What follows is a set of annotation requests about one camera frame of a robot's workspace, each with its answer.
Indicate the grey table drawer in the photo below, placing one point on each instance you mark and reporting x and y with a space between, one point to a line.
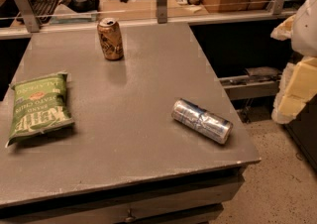
193 202

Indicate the green jalapeno chip bag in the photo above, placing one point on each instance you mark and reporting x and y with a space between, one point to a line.
39 107

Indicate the black headphones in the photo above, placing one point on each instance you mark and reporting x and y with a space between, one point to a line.
81 6

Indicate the left metal divider bracket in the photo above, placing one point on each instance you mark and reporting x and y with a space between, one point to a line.
30 20

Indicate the silver blue redbull can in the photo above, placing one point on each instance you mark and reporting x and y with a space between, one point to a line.
202 121

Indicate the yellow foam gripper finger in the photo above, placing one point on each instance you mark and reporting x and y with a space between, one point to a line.
298 85
284 30

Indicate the black keyboard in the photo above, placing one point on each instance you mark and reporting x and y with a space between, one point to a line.
44 9

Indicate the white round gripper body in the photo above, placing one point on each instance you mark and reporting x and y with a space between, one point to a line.
307 26

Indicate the gold brown soda can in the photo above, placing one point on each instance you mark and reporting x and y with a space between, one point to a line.
110 38

